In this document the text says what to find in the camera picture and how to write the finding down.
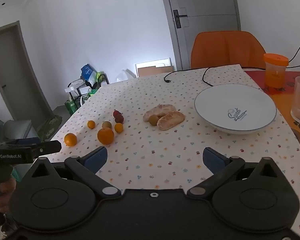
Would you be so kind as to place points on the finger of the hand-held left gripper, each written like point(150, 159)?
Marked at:
point(48, 148)
point(27, 140)

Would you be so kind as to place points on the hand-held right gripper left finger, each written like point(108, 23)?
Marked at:
point(96, 158)

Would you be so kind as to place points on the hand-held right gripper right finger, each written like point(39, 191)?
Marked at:
point(212, 160)

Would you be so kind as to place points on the medium orange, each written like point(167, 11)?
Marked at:
point(70, 140)

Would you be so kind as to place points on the large orange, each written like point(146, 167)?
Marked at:
point(105, 136)

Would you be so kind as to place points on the small orange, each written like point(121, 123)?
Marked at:
point(119, 127)
point(91, 124)

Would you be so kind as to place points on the white plate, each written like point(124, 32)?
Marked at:
point(227, 100)

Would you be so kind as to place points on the green-brown round fruit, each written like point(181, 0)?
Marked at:
point(106, 124)
point(153, 120)

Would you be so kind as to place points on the person's left hand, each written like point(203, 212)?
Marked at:
point(7, 186)

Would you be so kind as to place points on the grey sofa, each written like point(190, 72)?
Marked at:
point(12, 128)

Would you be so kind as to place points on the camouflage bag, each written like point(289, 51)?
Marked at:
point(48, 127)

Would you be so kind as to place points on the dark red round fruit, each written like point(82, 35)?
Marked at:
point(119, 119)

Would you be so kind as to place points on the green bag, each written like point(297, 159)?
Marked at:
point(70, 107)

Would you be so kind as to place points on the red strawberry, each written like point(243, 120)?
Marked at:
point(116, 112)

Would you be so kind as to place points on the floral white tablecloth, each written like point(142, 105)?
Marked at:
point(152, 142)

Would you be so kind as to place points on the black metal rack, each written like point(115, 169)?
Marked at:
point(73, 92)

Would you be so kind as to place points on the grey-framed side door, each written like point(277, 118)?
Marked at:
point(12, 80)

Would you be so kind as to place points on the yellow-green bag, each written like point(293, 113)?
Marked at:
point(98, 76)

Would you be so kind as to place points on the blue plastic bag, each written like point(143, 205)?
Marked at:
point(87, 72)

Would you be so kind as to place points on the white plastic bag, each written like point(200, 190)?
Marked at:
point(123, 76)

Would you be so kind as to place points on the orange printed table mat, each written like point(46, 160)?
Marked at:
point(285, 100)

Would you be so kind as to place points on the brown cardboard sheet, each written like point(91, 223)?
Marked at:
point(155, 71)

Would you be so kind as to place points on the orange-lidded plastic jar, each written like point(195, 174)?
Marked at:
point(275, 75)

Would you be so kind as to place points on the orange chair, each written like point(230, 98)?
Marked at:
point(222, 50)

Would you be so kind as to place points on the white framed board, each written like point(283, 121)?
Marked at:
point(152, 61)

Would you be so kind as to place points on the grey door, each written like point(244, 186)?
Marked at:
point(205, 5)

